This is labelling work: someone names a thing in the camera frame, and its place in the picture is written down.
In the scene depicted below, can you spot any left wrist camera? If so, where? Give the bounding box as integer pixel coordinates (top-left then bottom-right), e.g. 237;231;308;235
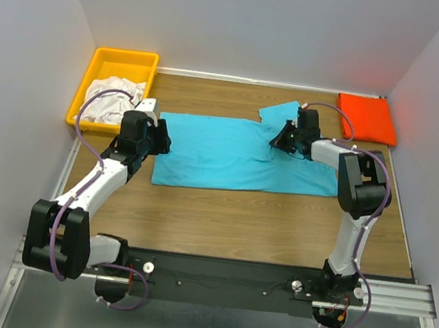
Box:
135;98;158;127

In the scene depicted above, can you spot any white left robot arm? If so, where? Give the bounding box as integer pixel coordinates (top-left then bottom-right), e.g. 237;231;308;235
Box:
22;110;172;281

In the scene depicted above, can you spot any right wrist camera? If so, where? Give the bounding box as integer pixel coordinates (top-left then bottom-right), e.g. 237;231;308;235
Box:
296;108;321;140

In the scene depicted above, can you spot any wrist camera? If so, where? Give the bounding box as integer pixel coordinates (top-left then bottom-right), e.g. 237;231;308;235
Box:
135;98;158;127
296;108;321;140

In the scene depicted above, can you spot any folded orange t-shirt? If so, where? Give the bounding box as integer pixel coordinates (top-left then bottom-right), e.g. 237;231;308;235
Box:
337;93;397;147

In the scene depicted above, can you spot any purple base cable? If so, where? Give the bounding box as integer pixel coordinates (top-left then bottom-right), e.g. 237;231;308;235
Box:
91;261;152;314
317;266;376;328

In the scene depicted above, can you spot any aluminium extrusion rail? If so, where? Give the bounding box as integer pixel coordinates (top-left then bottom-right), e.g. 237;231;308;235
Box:
11;230;439;323

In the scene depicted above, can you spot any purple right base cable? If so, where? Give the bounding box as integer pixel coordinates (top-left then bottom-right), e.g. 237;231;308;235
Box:
317;266;376;328

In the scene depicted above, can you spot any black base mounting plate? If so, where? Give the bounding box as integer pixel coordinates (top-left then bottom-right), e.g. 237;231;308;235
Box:
76;237;368;327

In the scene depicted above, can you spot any cyan blue t-shirt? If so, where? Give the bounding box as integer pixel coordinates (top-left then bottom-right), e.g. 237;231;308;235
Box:
151;101;338;197

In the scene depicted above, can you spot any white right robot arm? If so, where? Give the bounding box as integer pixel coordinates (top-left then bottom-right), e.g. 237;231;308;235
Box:
270;119;392;302

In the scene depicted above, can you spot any yellow plastic bin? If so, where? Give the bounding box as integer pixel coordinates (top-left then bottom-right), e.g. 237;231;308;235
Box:
65;47;159;126

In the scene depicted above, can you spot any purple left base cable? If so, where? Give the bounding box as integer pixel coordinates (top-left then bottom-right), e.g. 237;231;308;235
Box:
91;261;152;314

